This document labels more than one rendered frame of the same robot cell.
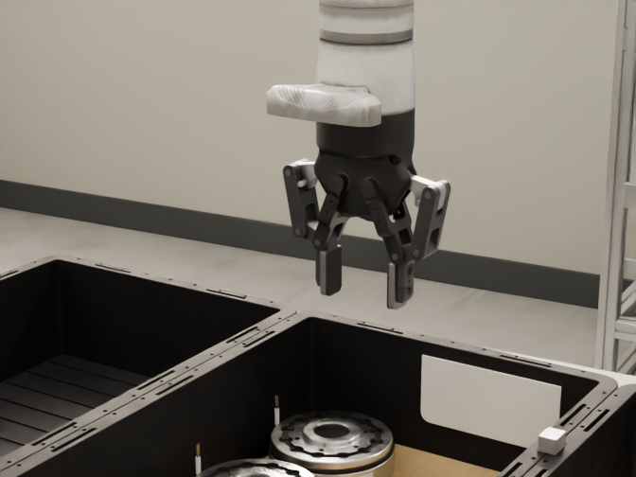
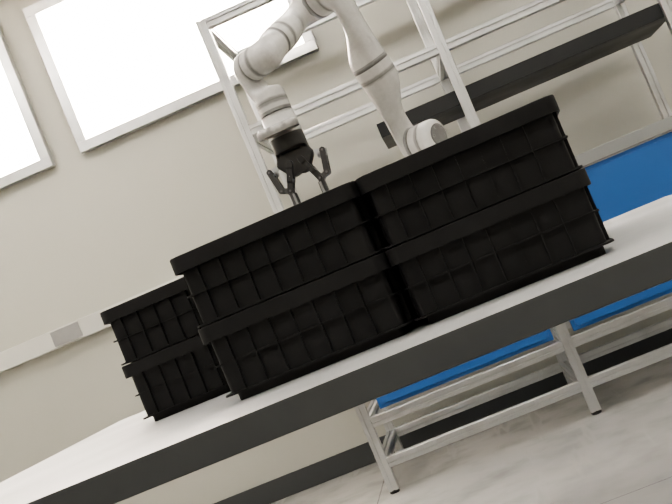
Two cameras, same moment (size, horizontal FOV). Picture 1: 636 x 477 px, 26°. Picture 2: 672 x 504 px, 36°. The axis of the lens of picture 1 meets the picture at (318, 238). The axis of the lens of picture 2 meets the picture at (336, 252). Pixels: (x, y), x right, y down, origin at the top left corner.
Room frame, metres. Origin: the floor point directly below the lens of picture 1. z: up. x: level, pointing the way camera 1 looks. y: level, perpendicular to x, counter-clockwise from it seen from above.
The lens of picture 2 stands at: (-0.99, 0.81, 0.79)
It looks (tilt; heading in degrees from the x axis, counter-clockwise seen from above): 2 degrees up; 337
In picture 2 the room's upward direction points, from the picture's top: 23 degrees counter-clockwise
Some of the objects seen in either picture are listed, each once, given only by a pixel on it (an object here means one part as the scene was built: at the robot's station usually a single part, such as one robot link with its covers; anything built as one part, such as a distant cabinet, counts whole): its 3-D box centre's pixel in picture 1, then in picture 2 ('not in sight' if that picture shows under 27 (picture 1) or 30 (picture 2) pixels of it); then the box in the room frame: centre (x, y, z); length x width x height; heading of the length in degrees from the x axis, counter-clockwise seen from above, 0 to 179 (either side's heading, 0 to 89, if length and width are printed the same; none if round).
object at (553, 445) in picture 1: (551, 441); not in sight; (0.87, -0.16, 0.94); 0.02 x 0.01 x 0.01; 147
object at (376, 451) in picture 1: (331, 438); not in sight; (1.04, -0.01, 0.86); 0.10 x 0.10 x 0.01
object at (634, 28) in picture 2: not in sight; (518, 78); (2.49, -1.69, 1.32); 1.20 x 0.45 x 0.06; 61
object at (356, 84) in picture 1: (353, 68); (278, 122); (1.01, -0.03, 1.17); 0.11 x 0.09 x 0.06; 148
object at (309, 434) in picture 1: (331, 432); not in sight; (1.04, -0.01, 0.86); 0.05 x 0.05 x 0.01
